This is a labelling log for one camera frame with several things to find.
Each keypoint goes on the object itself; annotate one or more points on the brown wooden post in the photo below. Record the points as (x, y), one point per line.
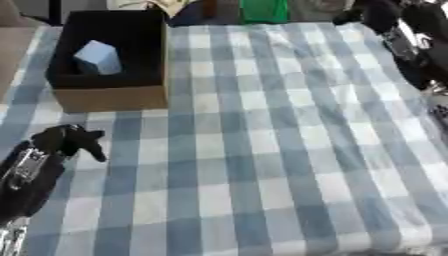
(209, 8)

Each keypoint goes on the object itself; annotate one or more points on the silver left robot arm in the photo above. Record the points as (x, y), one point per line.
(10, 238)

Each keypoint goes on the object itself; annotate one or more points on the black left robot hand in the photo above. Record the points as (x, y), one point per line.
(64, 140)

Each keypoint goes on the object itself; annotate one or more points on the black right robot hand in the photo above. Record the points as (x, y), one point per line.
(429, 20)

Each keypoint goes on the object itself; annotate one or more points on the green bag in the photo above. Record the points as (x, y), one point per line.
(264, 10)

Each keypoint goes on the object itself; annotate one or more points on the black pole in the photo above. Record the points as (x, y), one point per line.
(55, 11)

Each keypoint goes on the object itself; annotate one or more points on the cardboard box with black inside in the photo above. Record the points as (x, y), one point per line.
(111, 96)

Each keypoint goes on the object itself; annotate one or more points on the cream cloth bundle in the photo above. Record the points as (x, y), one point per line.
(166, 6)

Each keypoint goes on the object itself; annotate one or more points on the light blue block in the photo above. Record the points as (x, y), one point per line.
(100, 58)

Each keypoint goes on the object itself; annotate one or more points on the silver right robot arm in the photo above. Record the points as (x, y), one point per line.
(440, 115)

